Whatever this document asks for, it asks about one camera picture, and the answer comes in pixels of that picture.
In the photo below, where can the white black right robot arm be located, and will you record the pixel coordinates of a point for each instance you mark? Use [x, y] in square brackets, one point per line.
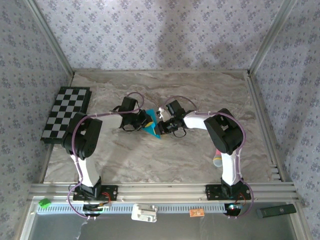
[230, 170]

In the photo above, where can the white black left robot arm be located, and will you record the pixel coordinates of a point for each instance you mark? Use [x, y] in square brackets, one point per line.
[86, 172]

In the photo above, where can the pink toy microphone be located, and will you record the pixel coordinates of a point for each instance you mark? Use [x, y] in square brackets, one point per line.
[217, 161]

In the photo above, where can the black white chessboard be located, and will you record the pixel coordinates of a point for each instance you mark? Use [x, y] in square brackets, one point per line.
[62, 112]

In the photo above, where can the small orange circuit board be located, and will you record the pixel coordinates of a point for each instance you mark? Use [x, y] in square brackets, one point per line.
[196, 213]

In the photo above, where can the small green block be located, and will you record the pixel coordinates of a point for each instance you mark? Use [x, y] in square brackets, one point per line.
[45, 203]

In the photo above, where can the long black bar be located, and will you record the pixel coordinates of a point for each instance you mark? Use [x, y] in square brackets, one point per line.
[276, 211]

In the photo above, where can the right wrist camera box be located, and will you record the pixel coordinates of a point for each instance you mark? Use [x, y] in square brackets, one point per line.
[176, 108]

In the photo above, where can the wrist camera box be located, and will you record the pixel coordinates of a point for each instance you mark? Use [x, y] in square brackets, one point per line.
[176, 108]
[129, 104]

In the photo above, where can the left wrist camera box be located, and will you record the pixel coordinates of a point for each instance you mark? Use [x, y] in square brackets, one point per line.
[129, 104]

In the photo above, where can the aluminium mounting rail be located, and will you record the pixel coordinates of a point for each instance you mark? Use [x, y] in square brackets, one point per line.
[160, 191]

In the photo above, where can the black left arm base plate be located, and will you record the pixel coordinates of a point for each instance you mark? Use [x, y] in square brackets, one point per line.
[112, 192]

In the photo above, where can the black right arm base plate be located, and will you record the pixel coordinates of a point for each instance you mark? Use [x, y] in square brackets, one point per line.
[212, 192]

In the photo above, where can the white plastic bracket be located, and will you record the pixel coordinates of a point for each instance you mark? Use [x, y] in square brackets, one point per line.
[143, 212]

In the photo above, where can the aluminium table side rail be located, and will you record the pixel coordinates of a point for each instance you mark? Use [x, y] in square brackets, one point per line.
[263, 120]

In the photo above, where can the aluminium frame post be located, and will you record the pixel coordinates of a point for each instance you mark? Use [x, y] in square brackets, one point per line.
[51, 37]
[272, 37]

